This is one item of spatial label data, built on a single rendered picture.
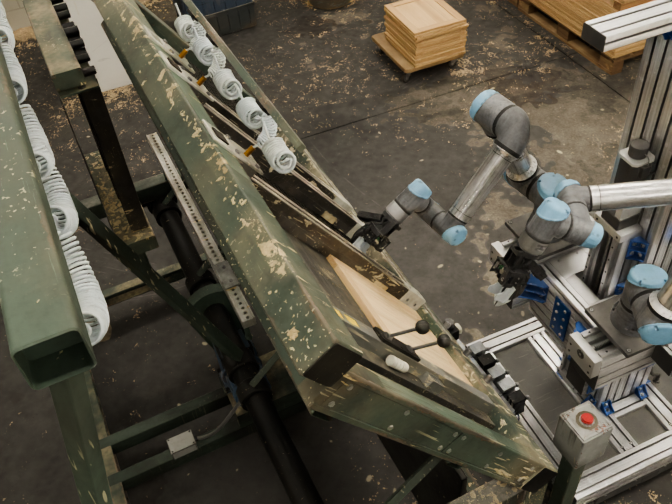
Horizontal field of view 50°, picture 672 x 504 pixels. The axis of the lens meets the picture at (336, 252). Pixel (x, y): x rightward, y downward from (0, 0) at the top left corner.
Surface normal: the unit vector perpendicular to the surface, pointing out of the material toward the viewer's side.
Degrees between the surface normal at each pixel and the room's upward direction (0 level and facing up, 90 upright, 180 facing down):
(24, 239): 0
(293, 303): 34
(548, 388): 0
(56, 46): 0
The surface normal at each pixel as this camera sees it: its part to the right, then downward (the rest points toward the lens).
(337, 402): 0.44, 0.62
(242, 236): -0.56, -0.38
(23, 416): -0.07, -0.70
